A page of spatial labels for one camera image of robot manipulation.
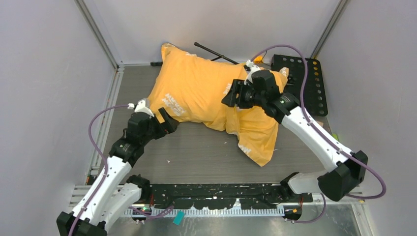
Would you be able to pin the black perforated metal plate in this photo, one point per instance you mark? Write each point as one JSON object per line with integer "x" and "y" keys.
{"x": 314, "y": 94}

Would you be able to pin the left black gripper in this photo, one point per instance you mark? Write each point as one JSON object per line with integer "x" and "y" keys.
{"x": 168, "y": 126}

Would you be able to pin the black folded tripod stand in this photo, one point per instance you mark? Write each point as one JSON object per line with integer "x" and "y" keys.
{"x": 218, "y": 55}

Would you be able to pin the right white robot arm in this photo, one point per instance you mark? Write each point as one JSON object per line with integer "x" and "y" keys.
{"x": 344, "y": 169}

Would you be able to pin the teal tape piece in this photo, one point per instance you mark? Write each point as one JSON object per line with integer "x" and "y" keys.
{"x": 178, "y": 218}

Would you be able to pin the white slotted cable duct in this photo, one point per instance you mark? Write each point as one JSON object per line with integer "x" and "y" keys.
{"x": 235, "y": 211}

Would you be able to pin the yellow printed pillowcase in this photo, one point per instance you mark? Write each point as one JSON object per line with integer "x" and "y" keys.
{"x": 191, "y": 88}

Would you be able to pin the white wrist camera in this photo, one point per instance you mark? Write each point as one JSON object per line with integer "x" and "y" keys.
{"x": 142, "y": 106}
{"x": 250, "y": 67}

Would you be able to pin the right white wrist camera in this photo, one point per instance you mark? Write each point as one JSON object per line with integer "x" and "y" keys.
{"x": 250, "y": 67}

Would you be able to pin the orange tape roll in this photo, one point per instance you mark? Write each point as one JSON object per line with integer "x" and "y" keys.
{"x": 258, "y": 59}

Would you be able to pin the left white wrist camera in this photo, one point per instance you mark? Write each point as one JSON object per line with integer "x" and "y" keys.
{"x": 142, "y": 106}

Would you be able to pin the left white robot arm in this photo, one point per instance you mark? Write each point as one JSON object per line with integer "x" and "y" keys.
{"x": 99, "y": 209}

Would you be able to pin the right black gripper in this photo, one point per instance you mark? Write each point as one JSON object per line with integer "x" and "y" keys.
{"x": 238, "y": 87}

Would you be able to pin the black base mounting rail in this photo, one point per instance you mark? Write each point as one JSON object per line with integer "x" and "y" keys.
{"x": 220, "y": 196}

